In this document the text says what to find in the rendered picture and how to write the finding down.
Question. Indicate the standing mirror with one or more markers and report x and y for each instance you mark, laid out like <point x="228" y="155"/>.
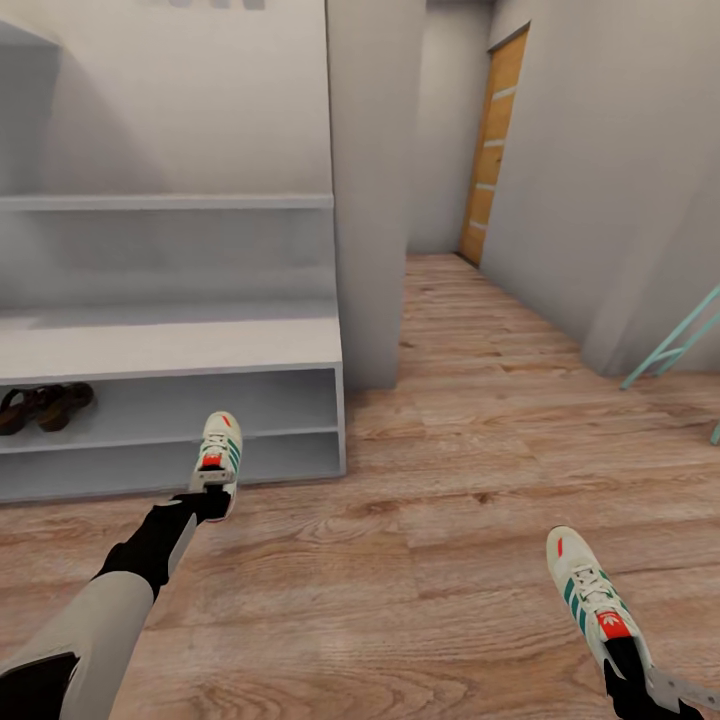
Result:
<point x="715" y="439"/>

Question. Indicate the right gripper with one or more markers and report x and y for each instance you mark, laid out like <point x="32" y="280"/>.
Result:
<point x="632" y="702"/>

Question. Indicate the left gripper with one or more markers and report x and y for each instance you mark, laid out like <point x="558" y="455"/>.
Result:
<point x="214" y="504"/>

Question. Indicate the gym shoe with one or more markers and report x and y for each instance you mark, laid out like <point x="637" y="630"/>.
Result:
<point x="603" y="617"/>
<point x="221" y="449"/>

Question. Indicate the sandal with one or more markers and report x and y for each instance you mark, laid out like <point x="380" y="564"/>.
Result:
<point x="13" y="418"/>
<point x="68" y="398"/>

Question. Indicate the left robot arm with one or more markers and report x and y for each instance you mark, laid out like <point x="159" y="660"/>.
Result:
<point x="73" y="669"/>

